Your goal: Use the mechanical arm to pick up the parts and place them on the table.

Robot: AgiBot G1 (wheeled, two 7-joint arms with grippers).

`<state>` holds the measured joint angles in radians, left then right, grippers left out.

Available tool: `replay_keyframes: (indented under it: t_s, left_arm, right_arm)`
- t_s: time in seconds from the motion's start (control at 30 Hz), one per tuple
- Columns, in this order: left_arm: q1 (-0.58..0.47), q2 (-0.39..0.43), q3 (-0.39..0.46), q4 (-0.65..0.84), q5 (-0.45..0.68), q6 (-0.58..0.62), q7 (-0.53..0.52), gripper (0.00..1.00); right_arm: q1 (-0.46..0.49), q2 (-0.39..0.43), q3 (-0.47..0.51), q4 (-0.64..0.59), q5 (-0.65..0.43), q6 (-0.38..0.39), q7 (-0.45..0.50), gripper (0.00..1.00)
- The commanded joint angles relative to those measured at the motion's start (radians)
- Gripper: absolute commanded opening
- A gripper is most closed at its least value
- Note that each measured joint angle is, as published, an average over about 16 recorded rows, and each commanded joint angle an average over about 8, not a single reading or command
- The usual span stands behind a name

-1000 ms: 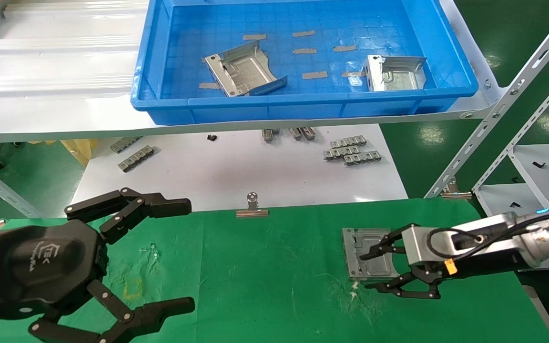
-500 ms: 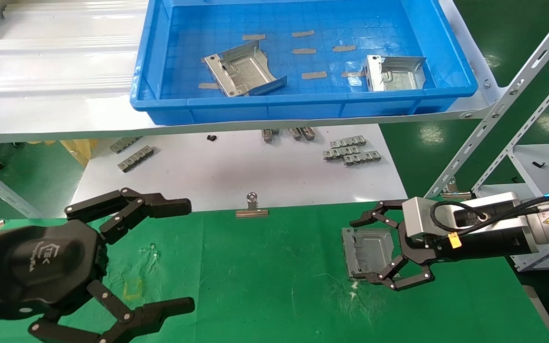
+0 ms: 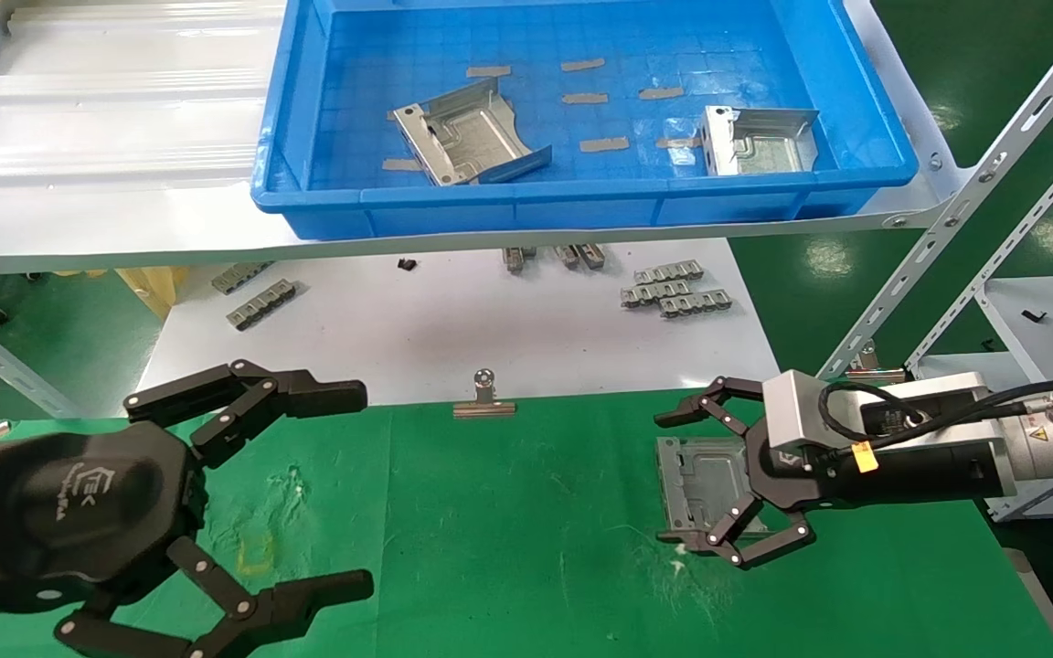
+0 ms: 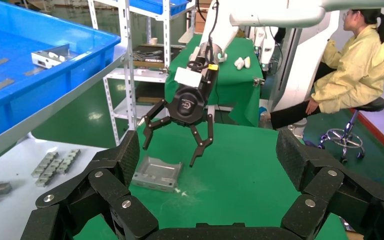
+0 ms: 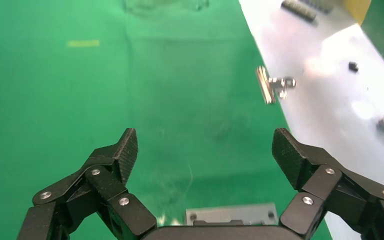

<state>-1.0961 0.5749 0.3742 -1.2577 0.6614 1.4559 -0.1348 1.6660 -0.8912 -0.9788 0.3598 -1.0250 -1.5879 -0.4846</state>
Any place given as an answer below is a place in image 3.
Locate silver binder clip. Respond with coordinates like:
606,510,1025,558
845,338,907,383
452,367,517,419

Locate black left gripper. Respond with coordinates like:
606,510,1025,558
0,359,375,658

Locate blue plastic bin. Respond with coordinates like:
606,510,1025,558
250,0,920,240

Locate green table cloth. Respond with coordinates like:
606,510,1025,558
0,384,1053,658

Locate white slotted shelf rack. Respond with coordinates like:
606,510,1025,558
906,114,1053,522

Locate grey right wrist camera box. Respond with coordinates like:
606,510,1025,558
761,369,861,458

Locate black cable with yellow tag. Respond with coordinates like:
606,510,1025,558
817,377,1053,473

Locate translucent corrugated plastic sheet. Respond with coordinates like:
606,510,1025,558
0,0,288,188

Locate silver metal bracket part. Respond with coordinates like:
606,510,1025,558
702,104,820,176
389,76,553,186
654,435,779,554

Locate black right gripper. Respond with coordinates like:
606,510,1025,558
654,377,1010,569

